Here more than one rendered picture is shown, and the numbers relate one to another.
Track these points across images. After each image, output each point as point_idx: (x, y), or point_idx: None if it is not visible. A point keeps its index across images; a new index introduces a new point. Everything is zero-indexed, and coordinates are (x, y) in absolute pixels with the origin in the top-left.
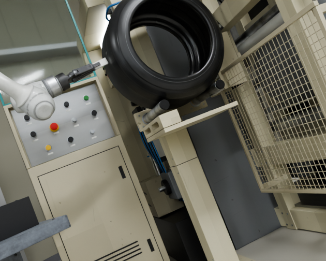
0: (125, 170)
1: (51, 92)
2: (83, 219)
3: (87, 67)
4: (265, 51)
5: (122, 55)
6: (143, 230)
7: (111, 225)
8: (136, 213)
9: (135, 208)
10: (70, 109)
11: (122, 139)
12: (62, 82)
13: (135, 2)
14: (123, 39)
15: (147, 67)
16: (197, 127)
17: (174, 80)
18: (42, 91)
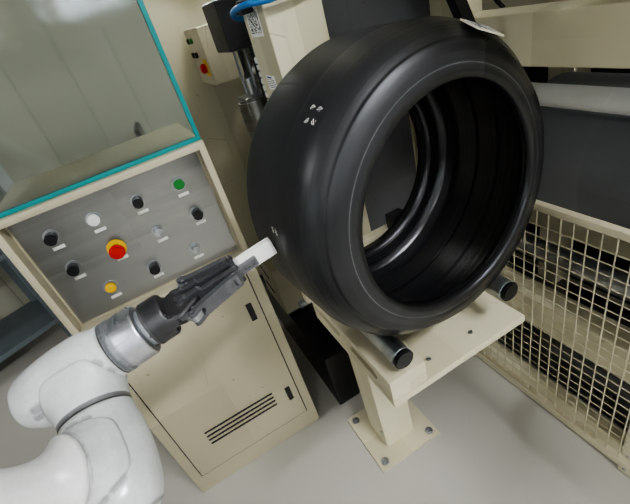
0: (257, 308)
1: (133, 369)
2: (190, 387)
3: (227, 289)
4: (550, 133)
5: (333, 279)
6: (280, 379)
7: (234, 383)
8: (272, 361)
9: (270, 356)
10: (147, 208)
11: None
12: (161, 338)
13: (386, 111)
14: (342, 239)
15: (389, 300)
16: (376, 224)
17: (435, 312)
18: (122, 470)
